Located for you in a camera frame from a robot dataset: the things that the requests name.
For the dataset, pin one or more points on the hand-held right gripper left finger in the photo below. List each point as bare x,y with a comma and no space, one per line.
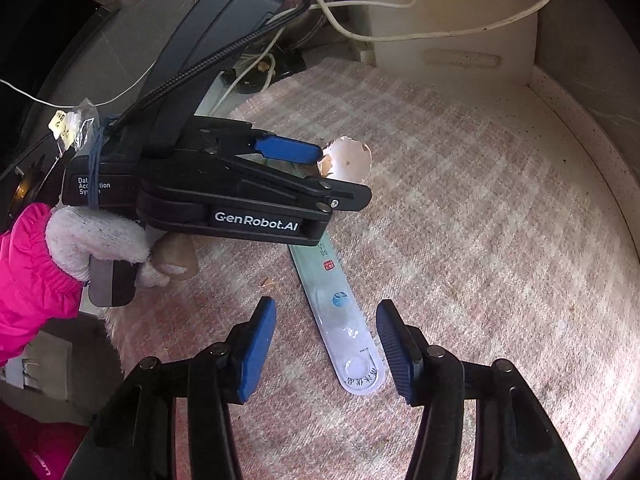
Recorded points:
255,355

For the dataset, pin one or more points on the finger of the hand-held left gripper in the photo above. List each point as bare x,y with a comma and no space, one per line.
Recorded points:
320,191
287,149

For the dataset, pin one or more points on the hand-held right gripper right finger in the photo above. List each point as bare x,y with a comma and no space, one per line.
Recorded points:
392,350

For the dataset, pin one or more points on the broken eggshell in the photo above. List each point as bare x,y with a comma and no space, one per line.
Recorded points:
350,157

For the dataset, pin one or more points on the green toothbrush package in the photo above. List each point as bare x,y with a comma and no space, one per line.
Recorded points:
345,340

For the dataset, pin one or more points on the person's left forearm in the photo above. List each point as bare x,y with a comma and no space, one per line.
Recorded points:
25,285

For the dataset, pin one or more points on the person's left hand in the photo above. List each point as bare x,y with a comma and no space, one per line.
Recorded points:
95,235

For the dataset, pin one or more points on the black flat object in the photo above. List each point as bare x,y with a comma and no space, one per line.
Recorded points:
290,65

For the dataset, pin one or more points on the small tan scrap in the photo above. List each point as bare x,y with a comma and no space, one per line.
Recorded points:
263,65

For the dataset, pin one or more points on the small plastic tag bag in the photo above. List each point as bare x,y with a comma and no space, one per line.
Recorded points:
75,122

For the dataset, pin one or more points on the pink checked cloth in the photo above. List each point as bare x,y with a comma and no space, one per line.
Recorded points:
475,260

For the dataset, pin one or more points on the white cardboard box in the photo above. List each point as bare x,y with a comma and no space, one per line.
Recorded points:
55,360

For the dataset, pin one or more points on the white plastic panel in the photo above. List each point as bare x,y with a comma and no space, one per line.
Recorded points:
450,10

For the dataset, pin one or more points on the person's pink jacket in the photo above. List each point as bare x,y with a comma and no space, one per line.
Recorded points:
40,445

